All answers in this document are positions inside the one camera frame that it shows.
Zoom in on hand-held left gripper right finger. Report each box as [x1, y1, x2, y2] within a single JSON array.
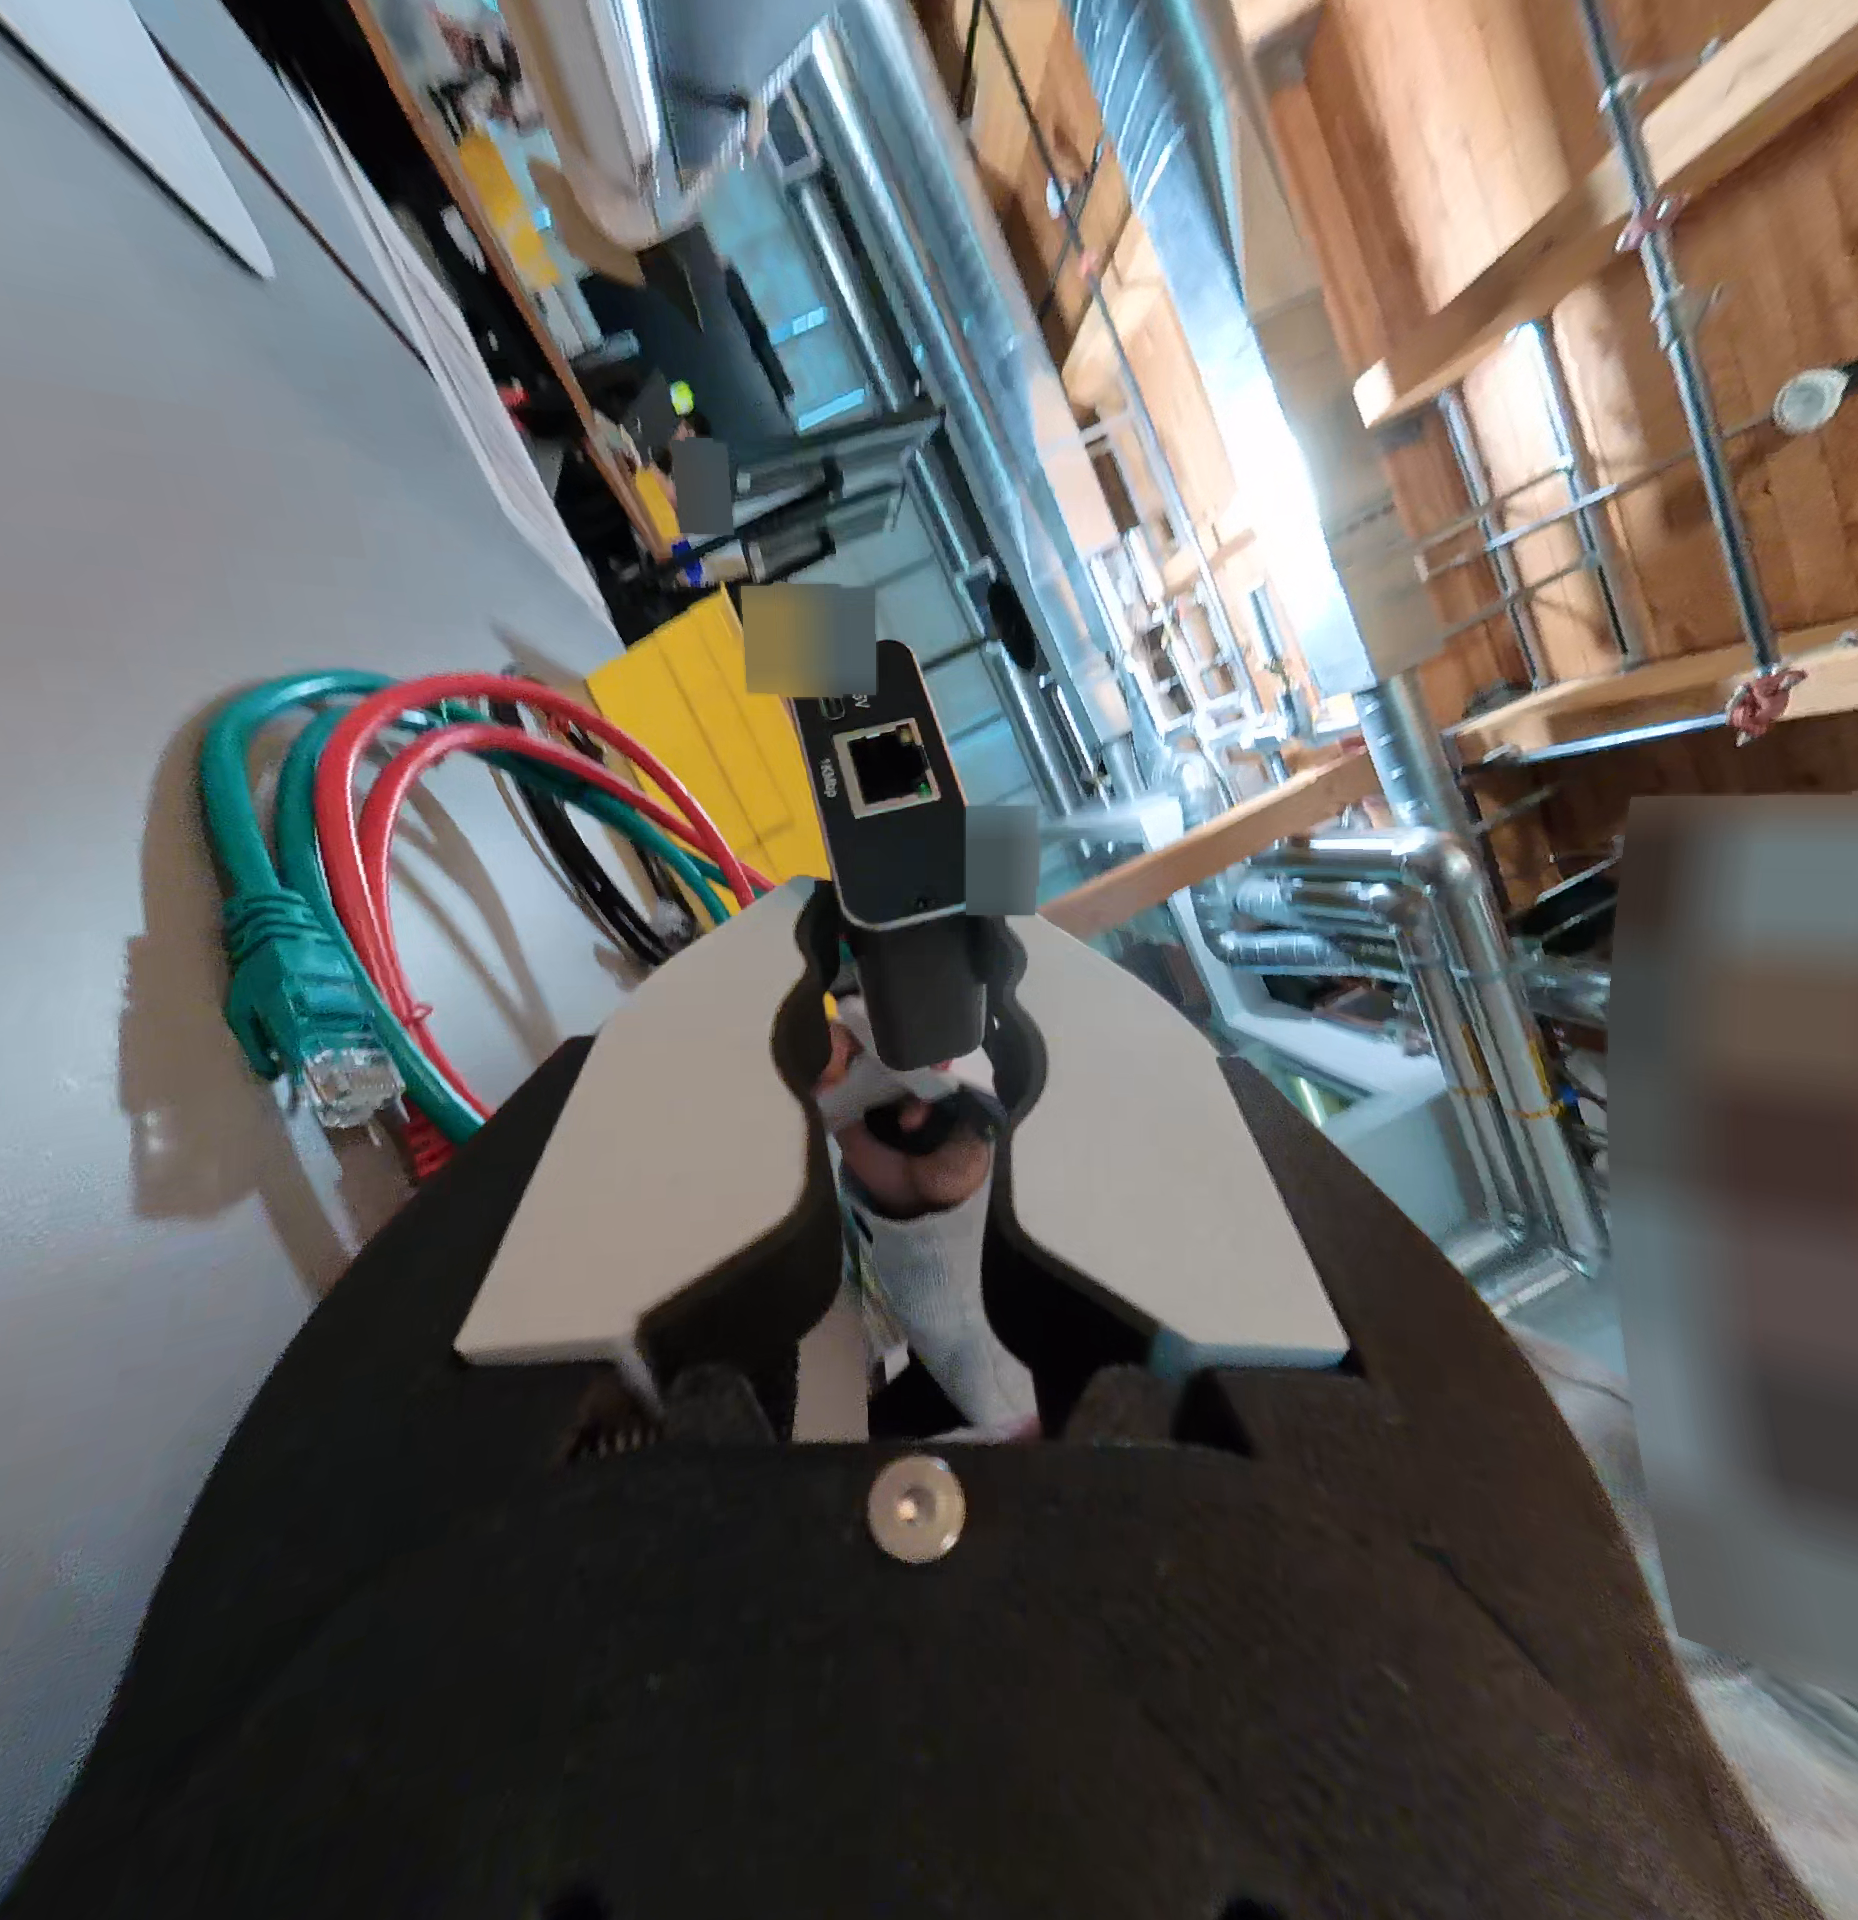
[[983, 912, 1352, 1427]]

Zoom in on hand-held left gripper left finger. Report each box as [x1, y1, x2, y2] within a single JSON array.
[[454, 879, 847, 1443]]

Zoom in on black network splitter box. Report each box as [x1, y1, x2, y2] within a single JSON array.
[[793, 641, 1025, 1075]]

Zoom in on black network cable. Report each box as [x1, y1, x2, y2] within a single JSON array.
[[499, 706, 696, 964]]

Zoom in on yellow plastic bin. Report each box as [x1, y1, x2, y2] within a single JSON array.
[[584, 588, 846, 890]]

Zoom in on red network cable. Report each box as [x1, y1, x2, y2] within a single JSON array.
[[313, 673, 776, 1190]]

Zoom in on green network cable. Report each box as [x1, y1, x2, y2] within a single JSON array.
[[197, 667, 754, 1132]]

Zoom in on person's right forearm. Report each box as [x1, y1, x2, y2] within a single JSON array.
[[861, 1197, 1048, 1440]]

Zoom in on person's right hand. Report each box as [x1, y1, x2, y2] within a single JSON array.
[[839, 1117, 992, 1223]]

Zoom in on wooden ceiling beam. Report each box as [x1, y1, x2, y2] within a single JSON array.
[[1038, 738, 1386, 942]]

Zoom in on white paper sheet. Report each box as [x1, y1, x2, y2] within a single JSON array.
[[287, 87, 604, 605]]

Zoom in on brown background desk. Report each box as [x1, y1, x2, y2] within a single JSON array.
[[348, 0, 680, 559]]

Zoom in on small yellow bin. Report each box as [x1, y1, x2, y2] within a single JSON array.
[[454, 124, 566, 296]]

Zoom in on cluster of silver duct pipes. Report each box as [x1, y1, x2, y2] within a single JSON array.
[[644, 0, 1621, 1291]]

